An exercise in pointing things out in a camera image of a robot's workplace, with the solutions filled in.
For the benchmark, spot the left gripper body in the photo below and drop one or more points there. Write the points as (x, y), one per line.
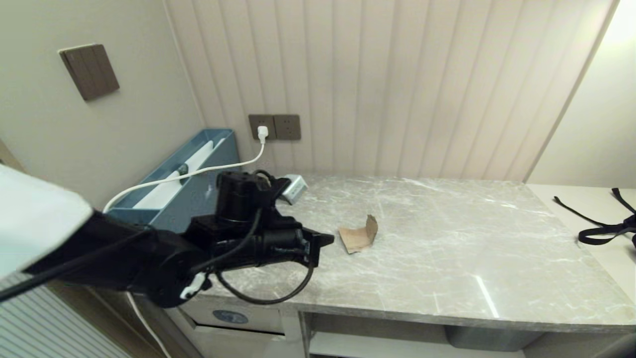
(263, 246)

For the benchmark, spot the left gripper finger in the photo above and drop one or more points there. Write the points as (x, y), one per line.
(325, 240)

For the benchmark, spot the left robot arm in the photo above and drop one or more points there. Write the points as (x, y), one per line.
(124, 248)

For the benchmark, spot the torn brown cardboard piece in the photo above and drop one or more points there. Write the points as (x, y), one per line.
(357, 237)

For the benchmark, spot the white drawer with round sticker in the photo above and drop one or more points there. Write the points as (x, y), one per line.
(233, 315)

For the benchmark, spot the blue plastic storage box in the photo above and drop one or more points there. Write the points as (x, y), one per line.
(198, 194)

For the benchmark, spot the white flat item in box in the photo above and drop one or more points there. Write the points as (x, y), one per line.
(196, 158)

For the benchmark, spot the white power plug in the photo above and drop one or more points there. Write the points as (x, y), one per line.
(262, 133)

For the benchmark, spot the grey striped panel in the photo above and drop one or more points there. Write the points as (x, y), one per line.
(49, 328)

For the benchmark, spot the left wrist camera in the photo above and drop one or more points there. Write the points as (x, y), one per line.
(296, 188)

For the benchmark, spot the brown wall socket plate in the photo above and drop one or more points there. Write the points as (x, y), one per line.
(285, 127)

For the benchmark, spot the brown wall switch panel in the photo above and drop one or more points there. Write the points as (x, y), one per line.
(90, 71)

